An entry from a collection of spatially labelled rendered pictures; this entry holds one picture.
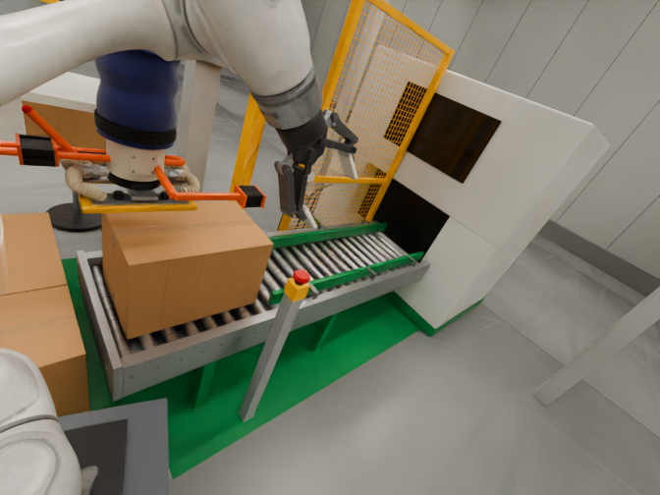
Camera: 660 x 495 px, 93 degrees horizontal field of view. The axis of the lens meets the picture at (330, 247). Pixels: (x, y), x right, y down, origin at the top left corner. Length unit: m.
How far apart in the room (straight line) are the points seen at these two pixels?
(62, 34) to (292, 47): 0.23
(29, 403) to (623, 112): 9.25
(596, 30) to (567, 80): 0.93
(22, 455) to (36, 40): 0.63
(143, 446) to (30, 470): 0.38
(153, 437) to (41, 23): 0.96
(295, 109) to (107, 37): 0.22
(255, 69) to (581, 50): 9.21
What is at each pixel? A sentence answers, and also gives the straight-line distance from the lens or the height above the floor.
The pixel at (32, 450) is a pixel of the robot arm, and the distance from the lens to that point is 0.80.
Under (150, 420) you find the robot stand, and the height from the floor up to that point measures 0.75.
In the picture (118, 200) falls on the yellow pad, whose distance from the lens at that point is 1.24.
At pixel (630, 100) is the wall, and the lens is 9.19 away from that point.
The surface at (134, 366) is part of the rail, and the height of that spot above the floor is 0.58.
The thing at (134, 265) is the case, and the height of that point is 0.94.
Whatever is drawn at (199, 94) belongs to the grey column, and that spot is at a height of 1.27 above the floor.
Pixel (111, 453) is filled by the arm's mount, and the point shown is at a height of 0.79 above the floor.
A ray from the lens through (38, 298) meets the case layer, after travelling 1.77.
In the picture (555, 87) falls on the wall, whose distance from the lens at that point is 9.37.
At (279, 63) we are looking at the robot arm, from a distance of 0.41.
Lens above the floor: 1.77
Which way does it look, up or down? 30 degrees down
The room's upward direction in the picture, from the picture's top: 24 degrees clockwise
